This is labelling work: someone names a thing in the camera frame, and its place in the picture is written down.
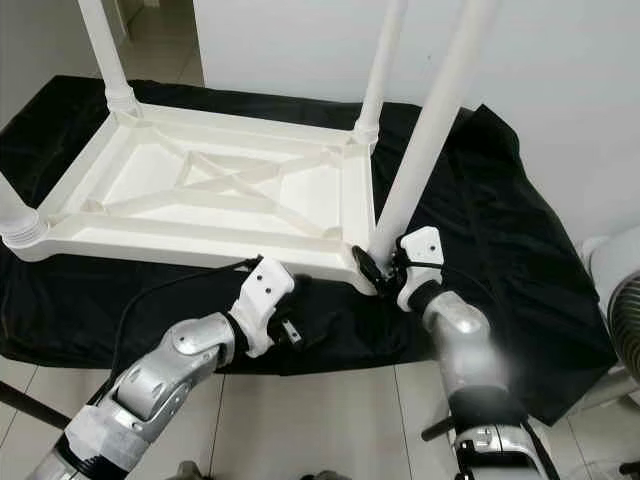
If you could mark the black metal table leg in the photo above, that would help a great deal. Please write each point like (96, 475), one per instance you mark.
(438, 430)
(35, 405)

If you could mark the grey robot foot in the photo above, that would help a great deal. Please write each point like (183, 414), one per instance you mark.
(188, 472)
(325, 476)

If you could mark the white plastic table top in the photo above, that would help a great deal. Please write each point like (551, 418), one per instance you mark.
(230, 185)

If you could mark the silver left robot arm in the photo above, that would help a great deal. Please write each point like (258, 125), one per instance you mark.
(160, 380)

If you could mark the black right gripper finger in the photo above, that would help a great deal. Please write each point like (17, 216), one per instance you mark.
(363, 262)

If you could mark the white plastic table leg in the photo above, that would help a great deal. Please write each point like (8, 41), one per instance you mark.
(20, 225)
(430, 120)
(382, 60)
(105, 45)

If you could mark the grey right robot foot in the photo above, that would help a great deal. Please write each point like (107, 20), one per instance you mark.
(325, 476)

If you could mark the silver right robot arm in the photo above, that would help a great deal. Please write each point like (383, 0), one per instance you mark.
(460, 330)

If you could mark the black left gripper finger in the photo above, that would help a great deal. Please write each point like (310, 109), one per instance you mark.
(318, 320)

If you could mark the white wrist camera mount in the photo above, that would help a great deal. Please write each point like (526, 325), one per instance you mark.
(425, 250)
(265, 290)

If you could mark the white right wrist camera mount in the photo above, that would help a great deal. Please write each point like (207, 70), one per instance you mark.
(425, 250)

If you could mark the grey left robot foot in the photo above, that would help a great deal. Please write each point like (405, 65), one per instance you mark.
(188, 472)

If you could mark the black table cloth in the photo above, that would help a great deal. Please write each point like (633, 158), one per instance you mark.
(530, 230)

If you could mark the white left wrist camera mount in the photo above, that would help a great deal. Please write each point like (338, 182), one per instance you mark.
(265, 290)

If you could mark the black power plug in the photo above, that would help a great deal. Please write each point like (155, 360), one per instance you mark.
(630, 468)

